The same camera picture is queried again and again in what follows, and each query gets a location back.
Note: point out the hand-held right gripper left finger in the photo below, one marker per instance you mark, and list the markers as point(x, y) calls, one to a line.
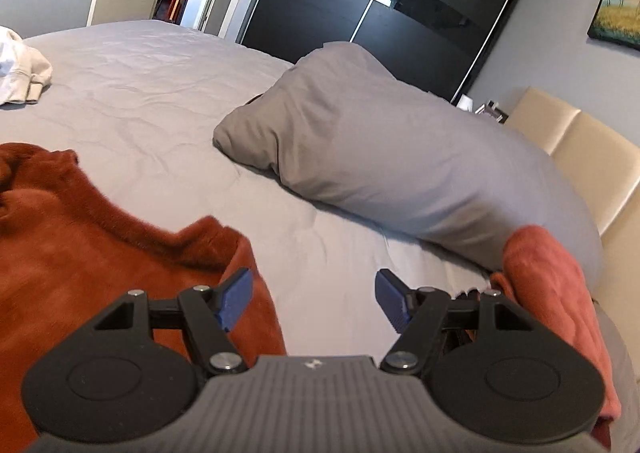
point(235, 298)

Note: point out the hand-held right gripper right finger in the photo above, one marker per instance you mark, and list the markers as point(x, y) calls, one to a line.
point(392, 300)

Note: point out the rust fleece pants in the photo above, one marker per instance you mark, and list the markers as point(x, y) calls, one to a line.
point(75, 258)

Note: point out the light grey pillow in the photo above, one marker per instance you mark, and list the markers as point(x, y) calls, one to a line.
point(375, 148)

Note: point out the bed with grey sheet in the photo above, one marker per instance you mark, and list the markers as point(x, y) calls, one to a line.
point(150, 98)

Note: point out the cream padded headboard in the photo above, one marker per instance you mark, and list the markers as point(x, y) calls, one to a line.
point(585, 143)

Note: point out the orange furniture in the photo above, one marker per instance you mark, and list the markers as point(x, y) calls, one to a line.
point(181, 3)

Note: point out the black sliding wardrobe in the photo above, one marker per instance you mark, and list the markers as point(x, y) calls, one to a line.
point(325, 8)

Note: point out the white garment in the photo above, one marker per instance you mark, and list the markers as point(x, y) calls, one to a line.
point(20, 68)

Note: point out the framed landscape painting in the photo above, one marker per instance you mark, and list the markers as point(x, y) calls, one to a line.
point(617, 15)

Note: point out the small picture frame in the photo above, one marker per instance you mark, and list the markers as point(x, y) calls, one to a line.
point(492, 112)

